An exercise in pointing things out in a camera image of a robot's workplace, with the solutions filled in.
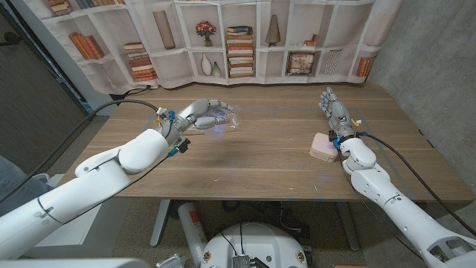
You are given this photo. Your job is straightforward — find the grey table leg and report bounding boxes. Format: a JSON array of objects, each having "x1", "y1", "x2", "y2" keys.
[
  {"x1": 149, "y1": 200, "x2": 171, "y2": 248},
  {"x1": 336, "y1": 202, "x2": 361, "y2": 252}
]

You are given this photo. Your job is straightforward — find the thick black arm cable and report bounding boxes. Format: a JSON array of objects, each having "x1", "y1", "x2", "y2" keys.
[
  {"x1": 356, "y1": 131, "x2": 476, "y2": 239},
  {"x1": 0, "y1": 98, "x2": 167, "y2": 205}
]

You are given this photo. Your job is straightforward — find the person's leg in jeans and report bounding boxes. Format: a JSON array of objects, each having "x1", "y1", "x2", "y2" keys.
[{"x1": 0, "y1": 155, "x2": 53, "y2": 217}]

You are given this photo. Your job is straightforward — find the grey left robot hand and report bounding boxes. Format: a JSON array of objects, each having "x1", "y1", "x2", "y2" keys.
[{"x1": 158, "y1": 98, "x2": 235, "y2": 144}]

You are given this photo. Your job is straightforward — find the printed bookshelf backdrop cloth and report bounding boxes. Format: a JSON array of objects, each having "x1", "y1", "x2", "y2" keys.
[{"x1": 22, "y1": 0, "x2": 405, "y2": 95}]

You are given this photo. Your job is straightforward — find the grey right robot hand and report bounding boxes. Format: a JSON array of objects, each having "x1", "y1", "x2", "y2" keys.
[{"x1": 318, "y1": 87, "x2": 360, "y2": 141}]

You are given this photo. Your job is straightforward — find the clear plastic clamshell container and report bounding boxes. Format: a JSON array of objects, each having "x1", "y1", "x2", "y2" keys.
[{"x1": 185, "y1": 105, "x2": 241, "y2": 132}]

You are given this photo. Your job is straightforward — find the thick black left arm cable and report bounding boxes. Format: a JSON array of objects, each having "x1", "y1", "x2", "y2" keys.
[{"x1": 0, "y1": 98, "x2": 167, "y2": 205}]

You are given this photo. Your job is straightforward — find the black floor cable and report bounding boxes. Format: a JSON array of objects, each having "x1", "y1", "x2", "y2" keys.
[{"x1": 122, "y1": 84, "x2": 152, "y2": 97}]

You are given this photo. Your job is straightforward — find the white floor platform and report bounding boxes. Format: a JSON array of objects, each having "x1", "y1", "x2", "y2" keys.
[{"x1": 22, "y1": 173, "x2": 131, "y2": 258}]

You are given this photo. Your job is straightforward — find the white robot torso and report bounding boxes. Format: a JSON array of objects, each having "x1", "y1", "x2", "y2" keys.
[{"x1": 200, "y1": 222, "x2": 309, "y2": 268}]

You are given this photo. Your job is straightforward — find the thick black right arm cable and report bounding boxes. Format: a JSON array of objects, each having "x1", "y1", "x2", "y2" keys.
[{"x1": 356, "y1": 131, "x2": 476, "y2": 239}]

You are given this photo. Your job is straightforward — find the white cylinder with orange label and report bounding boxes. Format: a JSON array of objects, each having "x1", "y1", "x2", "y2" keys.
[{"x1": 177, "y1": 202, "x2": 208, "y2": 267}]

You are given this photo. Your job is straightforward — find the clear plastic measuring cup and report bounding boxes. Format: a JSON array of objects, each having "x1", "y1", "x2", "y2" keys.
[{"x1": 203, "y1": 107, "x2": 234, "y2": 141}]

